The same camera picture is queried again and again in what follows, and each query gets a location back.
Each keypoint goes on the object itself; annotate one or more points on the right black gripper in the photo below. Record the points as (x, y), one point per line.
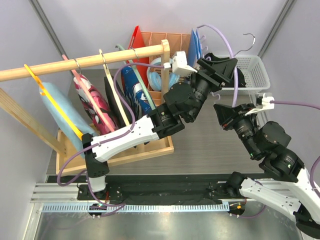
(225, 112)

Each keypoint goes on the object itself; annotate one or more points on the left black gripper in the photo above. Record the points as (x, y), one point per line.
(219, 72)

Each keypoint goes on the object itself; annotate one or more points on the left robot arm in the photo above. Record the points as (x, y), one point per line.
(182, 104)

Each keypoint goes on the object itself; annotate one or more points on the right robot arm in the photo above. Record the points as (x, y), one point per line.
(269, 145)

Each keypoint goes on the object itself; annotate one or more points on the mint green hanger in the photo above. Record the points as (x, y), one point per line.
(139, 78)

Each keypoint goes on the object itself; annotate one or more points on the blue folder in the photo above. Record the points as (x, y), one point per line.
(194, 48)

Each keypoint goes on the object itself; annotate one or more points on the white plastic basket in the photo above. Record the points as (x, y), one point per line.
(255, 74)

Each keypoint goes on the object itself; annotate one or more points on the light blue headphones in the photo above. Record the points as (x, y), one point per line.
(155, 80)

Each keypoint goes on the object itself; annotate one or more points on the blue patterned garment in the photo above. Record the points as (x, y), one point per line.
(135, 93)

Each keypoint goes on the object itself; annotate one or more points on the red folder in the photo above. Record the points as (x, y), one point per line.
(137, 40)

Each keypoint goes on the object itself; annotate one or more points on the pink floral garment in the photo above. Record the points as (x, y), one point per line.
(96, 105)

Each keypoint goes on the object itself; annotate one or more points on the light blue garment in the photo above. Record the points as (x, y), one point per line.
(66, 105)

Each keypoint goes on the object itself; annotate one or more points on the wooden clothes rack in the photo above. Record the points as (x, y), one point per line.
(62, 145)

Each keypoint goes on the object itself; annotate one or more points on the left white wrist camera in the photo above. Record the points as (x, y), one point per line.
(179, 65)

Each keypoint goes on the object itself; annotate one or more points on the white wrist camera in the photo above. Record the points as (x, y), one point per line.
(179, 65)
(264, 102)

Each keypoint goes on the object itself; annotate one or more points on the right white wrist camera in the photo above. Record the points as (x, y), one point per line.
(264, 102)

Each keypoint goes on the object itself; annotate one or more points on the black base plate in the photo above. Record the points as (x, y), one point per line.
(169, 190)

